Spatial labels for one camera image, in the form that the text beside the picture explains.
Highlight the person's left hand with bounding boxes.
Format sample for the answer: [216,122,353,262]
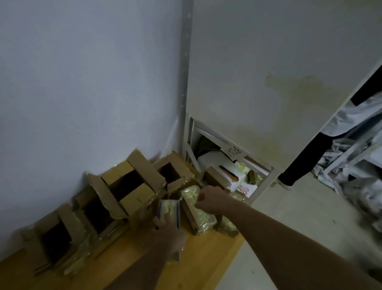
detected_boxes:
[152,211,188,256]

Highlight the black bag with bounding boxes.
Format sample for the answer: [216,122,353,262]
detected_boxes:
[197,136,222,156]

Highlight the handwritten paper sign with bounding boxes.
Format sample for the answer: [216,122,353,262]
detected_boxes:
[223,145,246,159]

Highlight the black fabric item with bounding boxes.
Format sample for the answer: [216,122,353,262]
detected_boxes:
[277,131,335,187]

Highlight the person's left forearm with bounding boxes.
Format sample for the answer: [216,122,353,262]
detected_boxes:
[104,249,179,290]

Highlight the white metal shelf rack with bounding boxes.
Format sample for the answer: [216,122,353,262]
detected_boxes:
[177,0,382,207]

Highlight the yellow wooden table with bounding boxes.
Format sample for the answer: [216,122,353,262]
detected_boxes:
[0,151,246,290]

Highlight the taped box with blue stripe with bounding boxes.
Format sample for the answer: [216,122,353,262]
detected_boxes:
[157,199,181,231]

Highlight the row of cardboard boxes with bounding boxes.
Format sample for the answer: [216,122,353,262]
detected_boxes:
[21,149,232,277]

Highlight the pink printed white paper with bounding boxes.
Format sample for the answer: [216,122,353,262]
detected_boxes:
[238,182,258,198]

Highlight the orange black item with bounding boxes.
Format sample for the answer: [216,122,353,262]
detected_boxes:
[220,166,240,183]

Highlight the person's right forearm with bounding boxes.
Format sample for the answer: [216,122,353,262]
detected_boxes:
[224,202,382,290]

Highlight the pile of white plastic bags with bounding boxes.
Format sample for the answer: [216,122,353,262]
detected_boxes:
[312,137,382,233]

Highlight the person's right hand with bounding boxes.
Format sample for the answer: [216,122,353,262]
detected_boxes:
[194,185,237,216]

